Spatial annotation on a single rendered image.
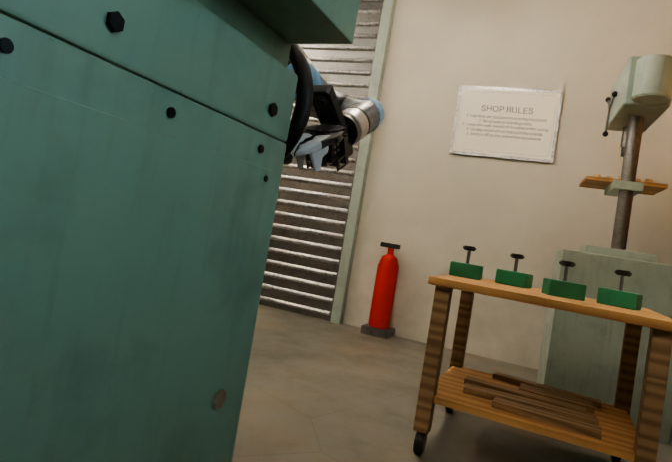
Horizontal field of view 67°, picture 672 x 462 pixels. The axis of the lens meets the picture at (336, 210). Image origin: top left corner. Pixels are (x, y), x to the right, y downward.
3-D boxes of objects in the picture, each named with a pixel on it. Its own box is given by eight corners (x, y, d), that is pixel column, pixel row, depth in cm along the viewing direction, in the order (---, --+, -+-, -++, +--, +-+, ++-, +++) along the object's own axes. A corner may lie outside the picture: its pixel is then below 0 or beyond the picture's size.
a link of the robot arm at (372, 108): (350, 121, 124) (382, 133, 122) (331, 133, 116) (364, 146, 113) (358, 90, 120) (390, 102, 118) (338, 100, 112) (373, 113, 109)
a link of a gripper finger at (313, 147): (311, 180, 92) (334, 164, 99) (309, 149, 89) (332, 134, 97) (296, 179, 93) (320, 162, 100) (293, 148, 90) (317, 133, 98)
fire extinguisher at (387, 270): (394, 335, 339) (408, 246, 341) (386, 339, 321) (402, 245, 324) (368, 329, 345) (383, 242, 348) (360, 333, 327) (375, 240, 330)
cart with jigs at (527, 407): (627, 461, 175) (652, 276, 178) (657, 542, 123) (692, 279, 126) (438, 405, 202) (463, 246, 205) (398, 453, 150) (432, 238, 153)
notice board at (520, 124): (553, 163, 314) (564, 91, 316) (553, 163, 313) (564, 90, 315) (449, 153, 338) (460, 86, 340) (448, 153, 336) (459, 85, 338)
